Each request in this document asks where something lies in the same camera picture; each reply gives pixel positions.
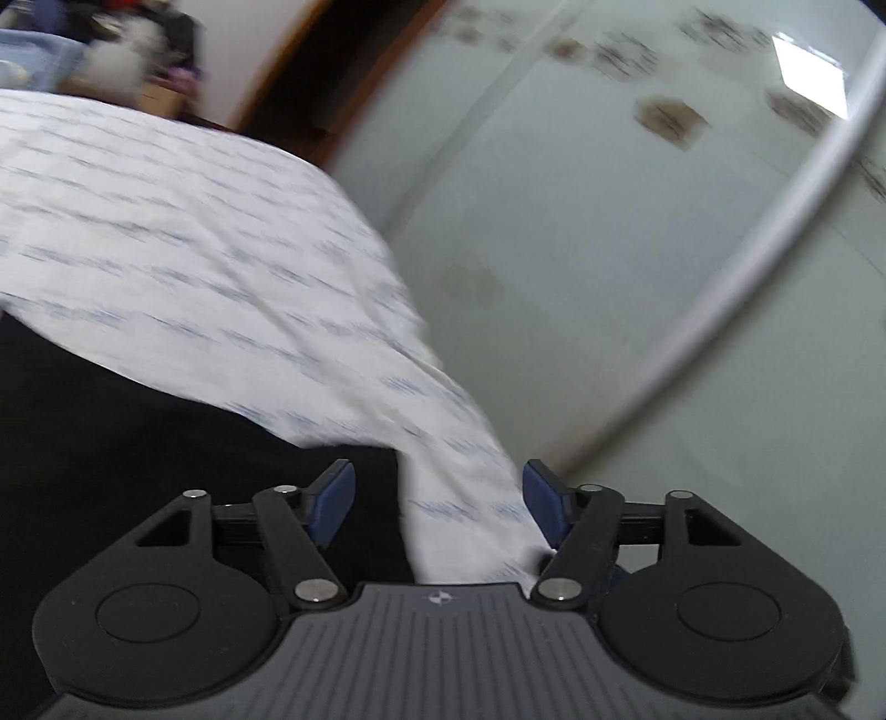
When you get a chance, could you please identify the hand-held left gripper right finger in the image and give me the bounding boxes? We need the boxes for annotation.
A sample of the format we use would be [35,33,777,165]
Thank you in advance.
[522,458,747,611]

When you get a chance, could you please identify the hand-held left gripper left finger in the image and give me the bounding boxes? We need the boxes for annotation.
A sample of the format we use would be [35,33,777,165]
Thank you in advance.
[135,459,356,611]

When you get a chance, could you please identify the black pants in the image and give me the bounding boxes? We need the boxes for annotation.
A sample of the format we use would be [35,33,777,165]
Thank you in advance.
[0,310,418,720]

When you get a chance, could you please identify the white printed bed sheet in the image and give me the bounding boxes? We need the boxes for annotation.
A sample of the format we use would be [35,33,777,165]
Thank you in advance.
[0,89,563,598]

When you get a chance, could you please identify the pile of household clutter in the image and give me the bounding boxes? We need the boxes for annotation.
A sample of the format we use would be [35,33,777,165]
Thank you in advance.
[59,0,209,122]

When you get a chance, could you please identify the blue plastic bin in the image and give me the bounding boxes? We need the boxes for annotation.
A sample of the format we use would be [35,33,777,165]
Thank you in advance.
[0,28,80,92]

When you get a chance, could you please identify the white wall pipe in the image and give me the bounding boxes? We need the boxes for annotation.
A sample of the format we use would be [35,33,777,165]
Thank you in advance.
[554,83,886,479]

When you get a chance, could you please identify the wooden door frame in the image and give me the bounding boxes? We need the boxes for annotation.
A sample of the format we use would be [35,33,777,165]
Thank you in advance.
[225,0,458,171]

